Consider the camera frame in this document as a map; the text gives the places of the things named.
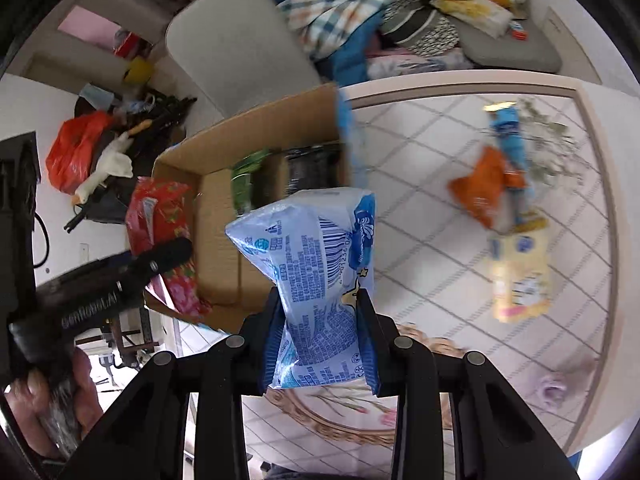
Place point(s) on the black striped hat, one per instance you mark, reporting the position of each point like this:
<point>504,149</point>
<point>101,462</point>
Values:
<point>417,26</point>

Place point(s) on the yellow bucket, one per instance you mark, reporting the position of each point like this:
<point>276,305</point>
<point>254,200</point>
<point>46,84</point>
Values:
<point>138,72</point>

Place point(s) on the grey cushioned seat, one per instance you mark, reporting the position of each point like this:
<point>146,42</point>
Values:
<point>501,42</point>

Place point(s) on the green wet wipes pack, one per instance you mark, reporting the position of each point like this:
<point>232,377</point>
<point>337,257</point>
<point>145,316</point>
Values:
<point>248,184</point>

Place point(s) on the yellow tissue pack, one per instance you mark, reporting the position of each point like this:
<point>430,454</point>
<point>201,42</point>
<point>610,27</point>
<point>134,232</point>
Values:
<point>520,273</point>

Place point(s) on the orange plastic bag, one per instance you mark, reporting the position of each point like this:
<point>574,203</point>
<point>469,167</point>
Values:
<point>69,159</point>

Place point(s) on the orange snack packet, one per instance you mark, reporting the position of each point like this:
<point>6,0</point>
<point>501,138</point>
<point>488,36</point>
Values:
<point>479,192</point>

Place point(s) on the open cardboard box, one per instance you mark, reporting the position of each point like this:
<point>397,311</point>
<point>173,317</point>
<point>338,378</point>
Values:
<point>232,286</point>

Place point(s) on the person's left hand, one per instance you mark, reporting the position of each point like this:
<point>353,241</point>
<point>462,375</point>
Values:
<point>30,402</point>

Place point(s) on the light blue tissue pack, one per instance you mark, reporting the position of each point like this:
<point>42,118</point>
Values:
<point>317,246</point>

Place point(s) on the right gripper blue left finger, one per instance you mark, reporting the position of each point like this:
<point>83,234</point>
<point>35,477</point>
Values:
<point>271,330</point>

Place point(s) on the black snack packet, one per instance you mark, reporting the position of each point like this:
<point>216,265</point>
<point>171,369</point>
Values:
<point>314,167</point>

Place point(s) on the black stroller frame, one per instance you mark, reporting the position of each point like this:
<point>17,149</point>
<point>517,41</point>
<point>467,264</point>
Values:
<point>109,202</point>

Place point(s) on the blue tube packet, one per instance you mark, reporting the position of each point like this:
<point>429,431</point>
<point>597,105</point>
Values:
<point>505,124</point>

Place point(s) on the white goose plush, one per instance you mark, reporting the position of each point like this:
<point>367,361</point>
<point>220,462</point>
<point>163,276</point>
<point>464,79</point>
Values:
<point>113,162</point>

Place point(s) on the grey chair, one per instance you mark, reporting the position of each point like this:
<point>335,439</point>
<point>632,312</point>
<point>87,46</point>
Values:
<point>237,54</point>

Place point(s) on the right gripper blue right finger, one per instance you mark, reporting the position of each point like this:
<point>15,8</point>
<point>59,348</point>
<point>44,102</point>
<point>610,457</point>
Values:
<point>365,315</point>

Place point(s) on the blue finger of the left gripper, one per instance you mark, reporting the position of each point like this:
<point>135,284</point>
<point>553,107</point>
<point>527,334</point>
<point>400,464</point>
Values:
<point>162,257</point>

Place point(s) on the yellow snack box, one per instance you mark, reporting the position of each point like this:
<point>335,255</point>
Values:
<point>484,15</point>

